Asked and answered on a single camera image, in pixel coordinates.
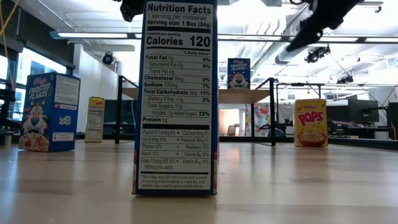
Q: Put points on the large window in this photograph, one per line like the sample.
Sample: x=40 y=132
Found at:
x=40 y=63

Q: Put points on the colourful poster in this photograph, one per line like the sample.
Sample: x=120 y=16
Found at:
x=262 y=119

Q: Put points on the blue Frosted Flakes cereal box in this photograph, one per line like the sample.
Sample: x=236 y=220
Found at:
x=177 y=93
x=238 y=74
x=46 y=109

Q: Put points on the black large screen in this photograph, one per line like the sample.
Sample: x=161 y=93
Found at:
x=127 y=118

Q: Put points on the black aluminium rig frame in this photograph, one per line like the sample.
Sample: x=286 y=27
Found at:
x=357 y=142

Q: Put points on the wooden shelf black metal frame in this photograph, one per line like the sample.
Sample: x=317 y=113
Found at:
x=236 y=96

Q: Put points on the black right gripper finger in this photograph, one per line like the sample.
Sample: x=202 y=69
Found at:
x=306 y=32

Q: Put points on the black monitor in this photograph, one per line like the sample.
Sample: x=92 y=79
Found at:
x=338 y=113
x=362 y=110

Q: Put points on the yellow Pops cereal box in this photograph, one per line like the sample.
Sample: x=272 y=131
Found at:
x=311 y=124
x=94 y=121

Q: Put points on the black office desk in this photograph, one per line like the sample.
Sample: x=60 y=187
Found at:
x=357 y=132

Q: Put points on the LED light bar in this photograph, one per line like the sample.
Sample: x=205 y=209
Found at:
x=93 y=35

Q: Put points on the black metal rack frame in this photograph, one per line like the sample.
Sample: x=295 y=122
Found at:
x=298 y=84

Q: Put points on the black round spotlight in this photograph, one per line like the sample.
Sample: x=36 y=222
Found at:
x=107 y=58

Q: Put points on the black track light cluster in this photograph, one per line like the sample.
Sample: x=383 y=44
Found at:
x=317 y=54

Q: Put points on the silver ventilation duct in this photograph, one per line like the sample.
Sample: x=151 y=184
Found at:
x=281 y=57

